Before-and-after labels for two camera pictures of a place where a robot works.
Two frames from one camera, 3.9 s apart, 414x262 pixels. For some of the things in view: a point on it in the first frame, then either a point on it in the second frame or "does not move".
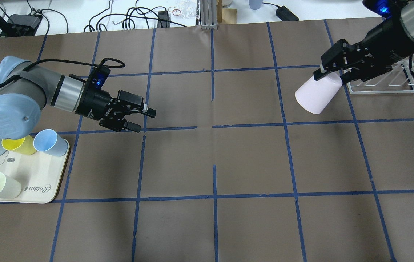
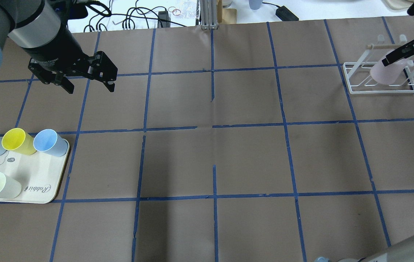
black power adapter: (285, 14) does not move
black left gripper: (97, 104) → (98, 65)
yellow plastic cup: (24, 145) does not move
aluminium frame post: (208, 14) does not move
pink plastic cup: (313, 95) → (391, 74)
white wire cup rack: (398, 80) does not move
